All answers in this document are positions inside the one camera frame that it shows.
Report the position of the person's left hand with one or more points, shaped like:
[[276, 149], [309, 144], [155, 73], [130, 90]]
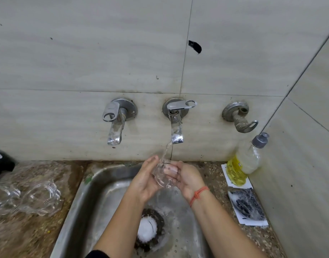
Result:
[[143, 182]]

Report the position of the person's right hand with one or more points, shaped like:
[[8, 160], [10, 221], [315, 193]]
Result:
[[190, 180]]

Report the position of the clear glass cup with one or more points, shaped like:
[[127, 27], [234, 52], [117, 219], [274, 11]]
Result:
[[3, 196], [164, 174], [40, 197]]

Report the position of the yellow dish soap bottle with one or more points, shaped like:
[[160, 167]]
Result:
[[243, 161]]

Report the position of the dark speckled sponge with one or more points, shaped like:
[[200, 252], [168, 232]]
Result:
[[247, 204]]

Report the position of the black dish rack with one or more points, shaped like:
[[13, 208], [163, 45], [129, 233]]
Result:
[[0, 165]]

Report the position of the person's right forearm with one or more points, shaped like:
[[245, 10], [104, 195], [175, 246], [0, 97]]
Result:
[[223, 231]]

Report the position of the person's left forearm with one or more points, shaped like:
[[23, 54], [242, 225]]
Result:
[[116, 231]]

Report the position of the orange wrist thread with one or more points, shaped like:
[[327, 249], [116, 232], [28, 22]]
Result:
[[198, 196]]

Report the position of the metal sink drain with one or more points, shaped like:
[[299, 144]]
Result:
[[149, 229]]

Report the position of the stainless steel sink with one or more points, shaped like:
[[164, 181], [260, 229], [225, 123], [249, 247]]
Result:
[[78, 212]]

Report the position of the black tape piece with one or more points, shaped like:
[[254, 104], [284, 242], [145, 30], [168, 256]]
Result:
[[195, 46]]

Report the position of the chrome wall tap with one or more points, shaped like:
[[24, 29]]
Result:
[[176, 115], [118, 112]]

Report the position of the grey wall valve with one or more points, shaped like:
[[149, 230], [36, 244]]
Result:
[[237, 114]]

